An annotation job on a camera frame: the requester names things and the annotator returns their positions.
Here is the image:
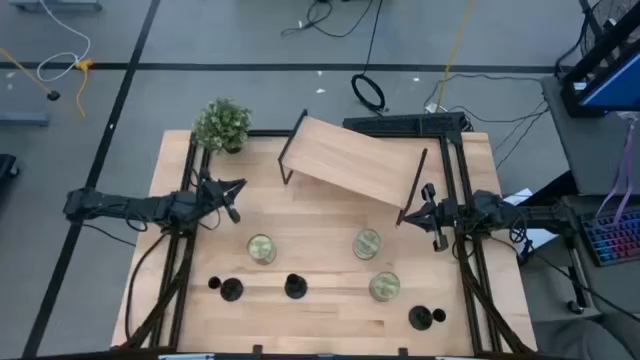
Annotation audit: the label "purple lanyard strap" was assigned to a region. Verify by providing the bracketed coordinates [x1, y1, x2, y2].
[594, 112, 639, 226]

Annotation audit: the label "black arm base cable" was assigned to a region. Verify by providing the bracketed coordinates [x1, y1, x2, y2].
[123, 232, 169, 341]

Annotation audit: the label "wooden shelf riser black legs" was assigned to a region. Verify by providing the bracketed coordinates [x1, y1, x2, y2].
[277, 108, 430, 227]

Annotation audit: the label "green potted plant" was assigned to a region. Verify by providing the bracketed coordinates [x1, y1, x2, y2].
[191, 97, 254, 155]

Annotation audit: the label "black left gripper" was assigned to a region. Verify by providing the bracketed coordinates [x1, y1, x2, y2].
[197, 168, 248, 225]

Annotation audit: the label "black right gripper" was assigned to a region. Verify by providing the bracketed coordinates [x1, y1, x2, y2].
[402, 182, 461, 253]

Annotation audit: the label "grey floor platform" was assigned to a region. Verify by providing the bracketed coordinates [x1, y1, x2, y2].
[8, 0, 103, 13]

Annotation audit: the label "white paper sheet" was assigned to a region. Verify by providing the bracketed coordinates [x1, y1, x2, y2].
[502, 187, 559, 256]

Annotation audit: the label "long yellow floor cable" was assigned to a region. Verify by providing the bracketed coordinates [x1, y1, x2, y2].
[435, 0, 476, 112]

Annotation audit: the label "scented candle metal tin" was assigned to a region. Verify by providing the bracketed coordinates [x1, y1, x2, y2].
[368, 270, 402, 303]
[352, 228, 383, 262]
[246, 233, 278, 266]

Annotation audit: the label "backlit rainbow keyboard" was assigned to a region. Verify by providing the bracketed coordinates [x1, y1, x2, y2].
[579, 207, 640, 268]

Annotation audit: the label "black coiled floor cable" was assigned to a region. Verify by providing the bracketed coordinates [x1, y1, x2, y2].
[349, 0, 389, 114]

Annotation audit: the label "black perforated metal plate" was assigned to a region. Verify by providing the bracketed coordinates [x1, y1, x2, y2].
[342, 111, 474, 137]

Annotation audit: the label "grey desk top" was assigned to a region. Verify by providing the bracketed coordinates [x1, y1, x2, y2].
[539, 74, 640, 196]

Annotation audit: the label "black standing fan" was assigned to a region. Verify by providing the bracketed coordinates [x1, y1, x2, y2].
[579, 0, 636, 59]

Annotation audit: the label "black object on floor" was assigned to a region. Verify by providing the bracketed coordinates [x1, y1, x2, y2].
[0, 153, 21, 181]

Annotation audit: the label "black looped floor cable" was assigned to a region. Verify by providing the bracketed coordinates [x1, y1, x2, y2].
[279, 0, 376, 39]

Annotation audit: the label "grey floor bar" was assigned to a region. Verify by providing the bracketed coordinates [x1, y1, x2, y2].
[0, 112, 50, 127]

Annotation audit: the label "orange rod with black foot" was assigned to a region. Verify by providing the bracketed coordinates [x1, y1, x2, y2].
[0, 47, 61, 102]

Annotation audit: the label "yellow knotted floor cable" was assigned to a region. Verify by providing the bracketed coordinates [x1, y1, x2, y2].
[74, 58, 95, 120]

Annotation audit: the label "white floor cable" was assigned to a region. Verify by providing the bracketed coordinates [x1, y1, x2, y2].
[35, 0, 92, 84]

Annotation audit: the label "person's leg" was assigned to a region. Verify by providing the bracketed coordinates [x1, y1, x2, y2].
[532, 310, 640, 360]

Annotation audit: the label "black monitor blue screen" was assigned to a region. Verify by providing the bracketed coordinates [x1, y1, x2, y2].
[559, 0, 640, 119]

